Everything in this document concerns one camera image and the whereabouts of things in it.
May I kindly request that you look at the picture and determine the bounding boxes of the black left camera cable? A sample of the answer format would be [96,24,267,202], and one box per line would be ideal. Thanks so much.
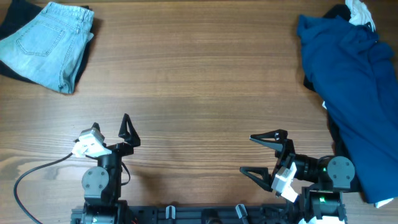
[13,152,74,224]

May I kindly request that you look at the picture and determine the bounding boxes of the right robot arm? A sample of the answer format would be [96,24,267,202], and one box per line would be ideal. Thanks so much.
[240,129,356,223]

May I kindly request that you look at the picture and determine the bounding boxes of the white shirt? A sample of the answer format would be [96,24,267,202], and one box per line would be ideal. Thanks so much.
[345,0,376,32]

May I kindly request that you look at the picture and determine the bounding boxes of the dark blue shirt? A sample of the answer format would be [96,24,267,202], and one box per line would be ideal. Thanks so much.
[297,15,397,203]

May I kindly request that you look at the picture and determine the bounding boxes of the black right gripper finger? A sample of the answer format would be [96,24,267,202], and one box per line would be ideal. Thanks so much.
[249,129,288,152]
[239,167,272,192]

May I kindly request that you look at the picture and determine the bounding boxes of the black garment at right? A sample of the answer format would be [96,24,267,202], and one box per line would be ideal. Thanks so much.
[303,3,364,194]

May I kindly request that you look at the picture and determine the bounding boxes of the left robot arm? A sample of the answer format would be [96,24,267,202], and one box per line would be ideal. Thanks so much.
[71,114,141,224]

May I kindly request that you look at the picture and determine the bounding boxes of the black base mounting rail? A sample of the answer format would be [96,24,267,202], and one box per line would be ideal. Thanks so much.
[70,203,348,224]

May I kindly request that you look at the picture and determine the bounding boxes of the light blue folded jeans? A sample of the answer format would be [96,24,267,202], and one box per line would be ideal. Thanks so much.
[1,2,95,94]

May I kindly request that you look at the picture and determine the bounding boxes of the black folded garment under jeans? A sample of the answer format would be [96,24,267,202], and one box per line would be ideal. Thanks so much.
[1,0,91,85]

